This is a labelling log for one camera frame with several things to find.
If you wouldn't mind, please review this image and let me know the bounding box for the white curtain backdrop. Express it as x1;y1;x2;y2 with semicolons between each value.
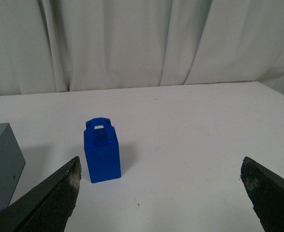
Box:
0;0;284;95

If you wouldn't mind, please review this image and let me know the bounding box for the blue block with handle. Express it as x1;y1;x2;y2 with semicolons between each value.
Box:
84;117;121;183

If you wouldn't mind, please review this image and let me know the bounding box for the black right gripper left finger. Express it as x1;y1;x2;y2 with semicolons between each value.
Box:
0;157;81;232

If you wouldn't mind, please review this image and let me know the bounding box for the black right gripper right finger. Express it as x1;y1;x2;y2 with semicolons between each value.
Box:
240;157;284;232

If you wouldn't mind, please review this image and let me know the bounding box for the gray square base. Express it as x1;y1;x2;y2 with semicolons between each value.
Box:
0;123;26;211

